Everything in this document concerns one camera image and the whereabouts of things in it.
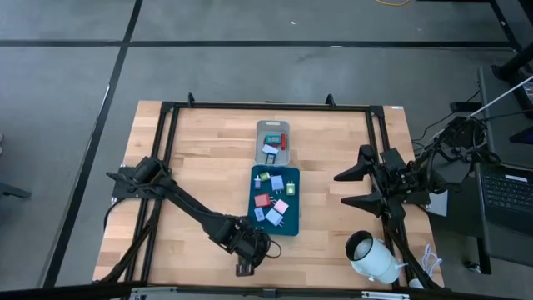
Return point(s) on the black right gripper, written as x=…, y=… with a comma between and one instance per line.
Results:
x=395, y=191

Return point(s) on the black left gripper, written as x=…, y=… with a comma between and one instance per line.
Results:
x=250, y=246

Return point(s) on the small pale blue charger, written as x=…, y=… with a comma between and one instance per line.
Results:
x=259, y=214

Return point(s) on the pale blue wall charger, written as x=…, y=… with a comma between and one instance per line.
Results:
x=274, y=217
x=277, y=182

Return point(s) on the red wall charger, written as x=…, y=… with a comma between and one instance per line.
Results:
x=262, y=200

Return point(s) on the pink wall charger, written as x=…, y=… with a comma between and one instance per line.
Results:
x=281, y=206

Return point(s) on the green and white charger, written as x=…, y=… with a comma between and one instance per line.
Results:
x=290, y=189

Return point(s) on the small violet-blue charger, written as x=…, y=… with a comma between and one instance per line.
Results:
x=257, y=182

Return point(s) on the red staple box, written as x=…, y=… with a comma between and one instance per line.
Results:
x=283, y=141

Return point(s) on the green wall charger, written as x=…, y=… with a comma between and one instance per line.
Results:
x=265, y=176

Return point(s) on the teal staple box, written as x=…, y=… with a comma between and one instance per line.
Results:
x=272, y=138

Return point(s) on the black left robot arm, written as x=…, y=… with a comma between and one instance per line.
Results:
x=187, y=202

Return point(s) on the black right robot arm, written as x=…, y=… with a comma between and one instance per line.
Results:
x=454, y=137

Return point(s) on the blue plastic bin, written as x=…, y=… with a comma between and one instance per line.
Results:
x=291, y=221

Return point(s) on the white desk lamp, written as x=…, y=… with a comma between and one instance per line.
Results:
x=379, y=260

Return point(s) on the grey power box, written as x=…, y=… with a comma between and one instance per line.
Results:
x=439, y=206

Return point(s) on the white plastic bin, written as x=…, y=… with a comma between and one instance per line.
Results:
x=275, y=129

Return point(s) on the dark grey open laptop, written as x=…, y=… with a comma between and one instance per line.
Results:
x=506, y=200

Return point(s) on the dark chair base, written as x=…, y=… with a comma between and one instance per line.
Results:
x=12, y=191

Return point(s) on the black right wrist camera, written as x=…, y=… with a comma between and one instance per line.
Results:
x=393, y=161

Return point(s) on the black table frame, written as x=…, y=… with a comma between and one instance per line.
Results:
x=270, y=106

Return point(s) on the black desk leg frame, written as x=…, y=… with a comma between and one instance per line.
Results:
x=512, y=62

